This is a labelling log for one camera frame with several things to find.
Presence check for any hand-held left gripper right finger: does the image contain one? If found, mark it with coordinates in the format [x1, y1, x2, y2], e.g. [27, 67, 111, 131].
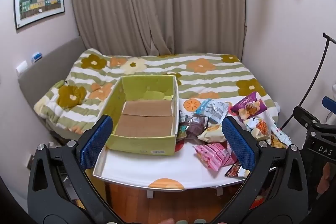
[217, 116, 309, 222]

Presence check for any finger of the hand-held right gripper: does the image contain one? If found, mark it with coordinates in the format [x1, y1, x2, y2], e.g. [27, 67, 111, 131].
[292, 106, 328, 136]
[322, 96, 336, 110]

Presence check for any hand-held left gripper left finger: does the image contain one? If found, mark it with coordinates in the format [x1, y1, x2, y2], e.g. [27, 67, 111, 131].
[28, 114, 119, 220]

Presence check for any pink snack packet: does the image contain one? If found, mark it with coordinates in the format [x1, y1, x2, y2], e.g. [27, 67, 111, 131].
[210, 143, 238, 167]
[194, 144, 223, 171]

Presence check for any dark red snack packet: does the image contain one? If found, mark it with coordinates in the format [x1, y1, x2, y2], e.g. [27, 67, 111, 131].
[224, 161, 250, 178]

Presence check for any orange white snack packet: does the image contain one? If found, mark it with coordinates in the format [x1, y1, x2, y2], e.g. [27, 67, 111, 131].
[243, 118, 271, 141]

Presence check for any yellow chip packet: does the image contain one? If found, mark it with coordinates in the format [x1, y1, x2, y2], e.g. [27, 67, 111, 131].
[270, 124, 292, 149]

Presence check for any green cardboard box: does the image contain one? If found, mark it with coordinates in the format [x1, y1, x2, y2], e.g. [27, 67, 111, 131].
[105, 75, 179, 156]

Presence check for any person's right hand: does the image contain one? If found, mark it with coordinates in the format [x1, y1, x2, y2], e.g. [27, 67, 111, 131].
[316, 161, 333, 194]

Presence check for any pale yellow snack packet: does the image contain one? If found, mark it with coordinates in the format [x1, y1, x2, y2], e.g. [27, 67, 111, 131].
[197, 124, 227, 143]

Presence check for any light blue snack packet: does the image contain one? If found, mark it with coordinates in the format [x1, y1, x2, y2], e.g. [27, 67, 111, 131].
[195, 98, 229, 123]

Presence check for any dark purple snack packet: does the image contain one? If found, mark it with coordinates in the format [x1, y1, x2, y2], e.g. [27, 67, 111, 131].
[185, 115, 209, 144]

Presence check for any small green snack packet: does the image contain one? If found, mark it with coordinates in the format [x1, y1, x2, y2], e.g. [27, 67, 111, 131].
[176, 126, 187, 142]

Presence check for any white orange-print tablecloth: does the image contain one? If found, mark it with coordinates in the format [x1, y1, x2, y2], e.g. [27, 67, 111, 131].
[92, 98, 279, 191]

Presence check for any grey brown snack packet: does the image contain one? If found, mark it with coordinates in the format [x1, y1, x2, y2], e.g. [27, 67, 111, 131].
[179, 111, 195, 128]

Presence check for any grey bed headboard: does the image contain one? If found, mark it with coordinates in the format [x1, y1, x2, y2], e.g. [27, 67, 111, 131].
[17, 36, 84, 109]

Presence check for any floral striped blanket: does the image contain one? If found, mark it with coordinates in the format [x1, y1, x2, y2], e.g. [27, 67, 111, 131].
[34, 49, 276, 136]

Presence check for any blue white small object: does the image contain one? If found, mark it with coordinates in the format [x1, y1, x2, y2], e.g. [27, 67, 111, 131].
[31, 51, 43, 64]

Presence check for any framed houses picture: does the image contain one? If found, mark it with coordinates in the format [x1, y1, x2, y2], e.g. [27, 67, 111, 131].
[14, 0, 66, 30]

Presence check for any beige curtain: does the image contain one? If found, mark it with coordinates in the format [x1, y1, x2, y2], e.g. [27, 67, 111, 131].
[69, 0, 248, 57]

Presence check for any white wall switch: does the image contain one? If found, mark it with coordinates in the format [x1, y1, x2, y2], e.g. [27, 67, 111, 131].
[16, 60, 28, 75]

